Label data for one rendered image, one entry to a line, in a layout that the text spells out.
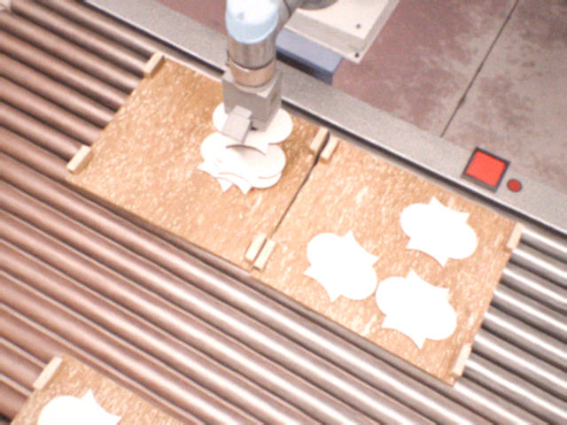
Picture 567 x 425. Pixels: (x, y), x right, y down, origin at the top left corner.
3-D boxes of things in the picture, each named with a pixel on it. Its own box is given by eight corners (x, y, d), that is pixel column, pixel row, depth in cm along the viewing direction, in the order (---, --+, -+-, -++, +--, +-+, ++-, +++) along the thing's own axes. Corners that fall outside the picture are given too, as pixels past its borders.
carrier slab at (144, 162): (162, 58, 140) (161, 54, 138) (330, 136, 133) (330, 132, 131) (67, 182, 126) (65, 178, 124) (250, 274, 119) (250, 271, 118)
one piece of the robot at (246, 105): (201, 85, 100) (208, 140, 115) (251, 107, 99) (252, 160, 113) (236, 32, 105) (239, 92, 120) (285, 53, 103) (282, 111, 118)
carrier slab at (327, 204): (332, 140, 132) (333, 135, 131) (520, 228, 125) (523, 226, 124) (249, 276, 119) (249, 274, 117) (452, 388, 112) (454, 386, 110)
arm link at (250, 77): (262, 78, 99) (216, 57, 100) (262, 96, 103) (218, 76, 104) (283, 43, 102) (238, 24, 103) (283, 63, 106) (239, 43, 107)
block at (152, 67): (159, 57, 138) (157, 49, 135) (166, 61, 138) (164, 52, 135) (143, 77, 135) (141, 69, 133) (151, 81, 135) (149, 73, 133)
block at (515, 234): (511, 226, 124) (516, 220, 121) (520, 230, 123) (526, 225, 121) (500, 251, 121) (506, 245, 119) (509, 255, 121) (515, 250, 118)
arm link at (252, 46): (291, -11, 92) (260, 29, 89) (288, 42, 102) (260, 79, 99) (244, -33, 93) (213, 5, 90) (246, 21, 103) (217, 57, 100)
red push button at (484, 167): (475, 154, 133) (477, 150, 131) (503, 166, 132) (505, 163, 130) (464, 176, 130) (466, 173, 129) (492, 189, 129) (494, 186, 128)
